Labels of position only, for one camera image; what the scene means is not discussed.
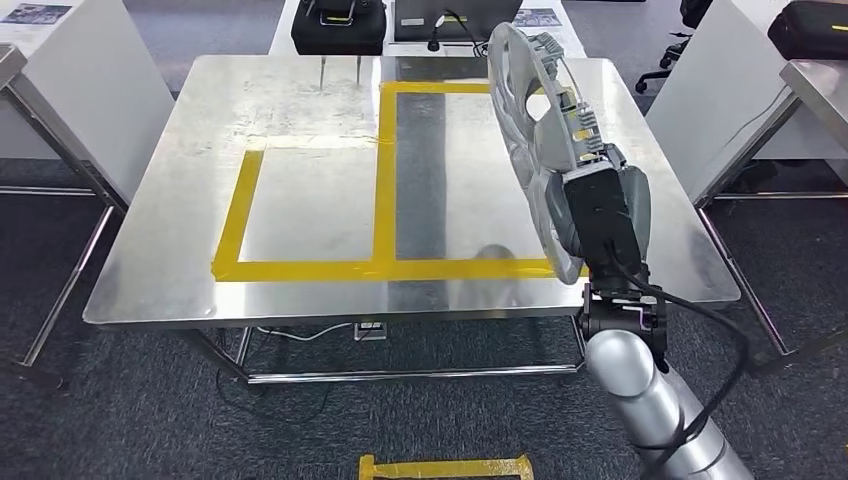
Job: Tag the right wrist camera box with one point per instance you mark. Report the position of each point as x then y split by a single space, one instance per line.
599 218

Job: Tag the white desk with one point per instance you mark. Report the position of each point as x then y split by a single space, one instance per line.
99 99
715 79
281 33

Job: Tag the silver plastic hubcap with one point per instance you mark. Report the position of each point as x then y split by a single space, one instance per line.
510 132

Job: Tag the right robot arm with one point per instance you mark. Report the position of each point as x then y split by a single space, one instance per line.
636 384

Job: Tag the printed paper sheet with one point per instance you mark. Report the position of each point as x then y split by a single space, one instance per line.
540 14
33 13

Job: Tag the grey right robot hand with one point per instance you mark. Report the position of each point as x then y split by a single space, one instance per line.
644 199

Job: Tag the black carry case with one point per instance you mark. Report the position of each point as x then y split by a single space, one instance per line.
338 36
808 33

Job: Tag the grey power socket box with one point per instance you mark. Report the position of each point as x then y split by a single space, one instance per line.
370 330

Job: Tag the black office chair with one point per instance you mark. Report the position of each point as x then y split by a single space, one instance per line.
694 12

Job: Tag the dark grey laptop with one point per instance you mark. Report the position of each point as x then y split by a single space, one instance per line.
414 16

